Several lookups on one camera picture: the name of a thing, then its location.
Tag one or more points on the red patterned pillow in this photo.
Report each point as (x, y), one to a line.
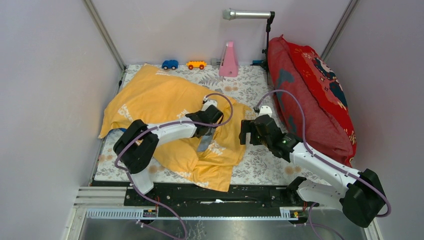
(311, 99)

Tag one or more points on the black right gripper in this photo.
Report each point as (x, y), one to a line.
(248, 126)

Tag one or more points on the pink metronome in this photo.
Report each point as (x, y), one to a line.
(229, 66)

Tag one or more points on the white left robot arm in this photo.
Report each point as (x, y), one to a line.
(136, 146)

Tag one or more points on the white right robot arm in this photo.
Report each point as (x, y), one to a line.
(359, 195)

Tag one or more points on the floral bed sheet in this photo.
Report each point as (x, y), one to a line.
(258, 165)

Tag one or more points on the orange toy car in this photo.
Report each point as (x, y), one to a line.
(196, 64)

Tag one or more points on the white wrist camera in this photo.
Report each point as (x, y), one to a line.
(265, 110)
(208, 102)

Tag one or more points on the yellow pillowcase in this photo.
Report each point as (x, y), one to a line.
(163, 101)

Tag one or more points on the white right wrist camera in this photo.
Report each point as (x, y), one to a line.
(265, 110)

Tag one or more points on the blue toy car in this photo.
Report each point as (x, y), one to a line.
(170, 64)

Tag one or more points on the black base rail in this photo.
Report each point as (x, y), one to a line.
(191, 202)

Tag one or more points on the silver microphone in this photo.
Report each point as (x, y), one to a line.
(233, 14)

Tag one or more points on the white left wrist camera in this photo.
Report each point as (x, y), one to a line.
(208, 102)

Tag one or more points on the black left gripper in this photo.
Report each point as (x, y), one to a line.
(198, 113)

